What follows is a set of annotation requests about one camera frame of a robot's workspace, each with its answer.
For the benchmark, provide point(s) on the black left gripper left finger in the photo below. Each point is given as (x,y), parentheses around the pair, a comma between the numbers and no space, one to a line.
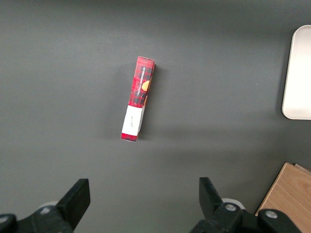
(73,206)

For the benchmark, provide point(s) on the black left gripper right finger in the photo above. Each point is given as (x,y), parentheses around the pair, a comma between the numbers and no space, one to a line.
(213,208)

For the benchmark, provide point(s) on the wooden drawer cabinet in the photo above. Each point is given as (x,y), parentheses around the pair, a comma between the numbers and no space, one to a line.
(289,191)

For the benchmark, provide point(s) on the red plaid shortbread box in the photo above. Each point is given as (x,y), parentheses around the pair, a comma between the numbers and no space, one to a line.
(138,97)

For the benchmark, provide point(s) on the cream plastic tray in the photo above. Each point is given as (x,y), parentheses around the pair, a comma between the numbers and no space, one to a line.
(300,77)

